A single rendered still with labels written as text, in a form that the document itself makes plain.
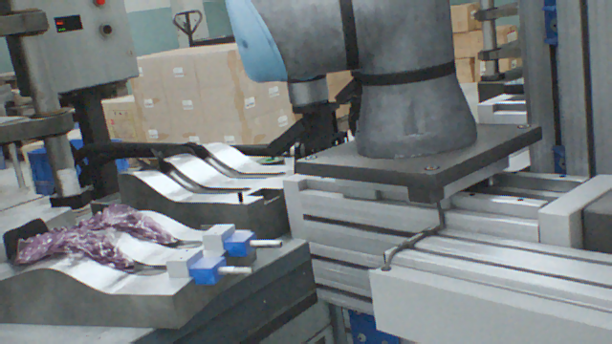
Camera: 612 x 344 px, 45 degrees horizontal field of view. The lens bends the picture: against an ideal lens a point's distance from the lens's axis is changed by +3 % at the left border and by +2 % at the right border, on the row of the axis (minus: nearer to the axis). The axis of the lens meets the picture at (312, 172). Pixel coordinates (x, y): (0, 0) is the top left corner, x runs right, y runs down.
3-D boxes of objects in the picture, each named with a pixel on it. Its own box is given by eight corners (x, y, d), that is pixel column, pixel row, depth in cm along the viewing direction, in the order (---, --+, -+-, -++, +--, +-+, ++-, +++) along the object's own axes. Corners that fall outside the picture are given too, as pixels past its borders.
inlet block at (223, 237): (290, 253, 120) (284, 223, 118) (277, 265, 115) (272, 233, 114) (221, 253, 125) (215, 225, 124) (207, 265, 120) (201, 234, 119)
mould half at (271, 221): (338, 205, 151) (328, 143, 148) (254, 250, 132) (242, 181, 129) (183, 192, 183) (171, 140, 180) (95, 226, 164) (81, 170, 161)
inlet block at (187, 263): (262, 280, 110) (256, 247, 109) (248, 294, 106) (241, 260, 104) (188, 279, 115) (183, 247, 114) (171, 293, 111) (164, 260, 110)
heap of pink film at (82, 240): (185, 235, 128) (176, 194, 126) (124, 277, 112) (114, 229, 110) (67, 238, 138) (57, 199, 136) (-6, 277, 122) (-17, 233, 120)
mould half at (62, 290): (257, 258, 128) (247, 200, 125) (180, 329, 105) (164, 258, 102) (35, 260, 147) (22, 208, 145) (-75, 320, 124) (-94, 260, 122)
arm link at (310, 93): (278, 84, 130) (301, 76, 137) (282, 109, 132) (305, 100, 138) (313, 81, 126) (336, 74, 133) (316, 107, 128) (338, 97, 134)
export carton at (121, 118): (185, 134, 669) (176, 92, 659) (144, 146, 638) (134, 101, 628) (145, 133, 712) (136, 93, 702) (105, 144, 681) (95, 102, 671)
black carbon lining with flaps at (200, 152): (293, 182, 149) (286, 137, 147) (239, 205, 137) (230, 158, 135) (183, 174, 171) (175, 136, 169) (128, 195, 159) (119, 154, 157)
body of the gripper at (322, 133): (333, 170, 130) (323, 105, 127) (294, 170, 134) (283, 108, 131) (352, 159, 136) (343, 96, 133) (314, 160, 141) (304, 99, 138)
